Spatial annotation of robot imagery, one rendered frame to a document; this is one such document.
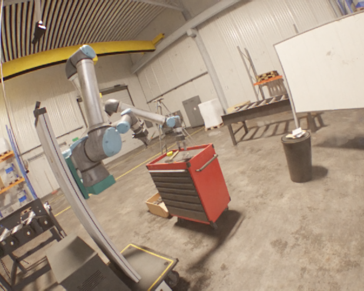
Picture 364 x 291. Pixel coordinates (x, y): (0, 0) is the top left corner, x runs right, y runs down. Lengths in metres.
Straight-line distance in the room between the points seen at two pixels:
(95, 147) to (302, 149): 2.15
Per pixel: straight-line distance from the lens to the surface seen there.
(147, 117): 1.55
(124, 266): 1.45
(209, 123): 8.47
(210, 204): 1.90
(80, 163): 1.08
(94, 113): 1.00
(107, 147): 0.92
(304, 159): 2.38
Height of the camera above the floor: 1.41
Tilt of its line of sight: 11 degrees down
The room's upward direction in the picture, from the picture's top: 21 degrees counter-clockwise
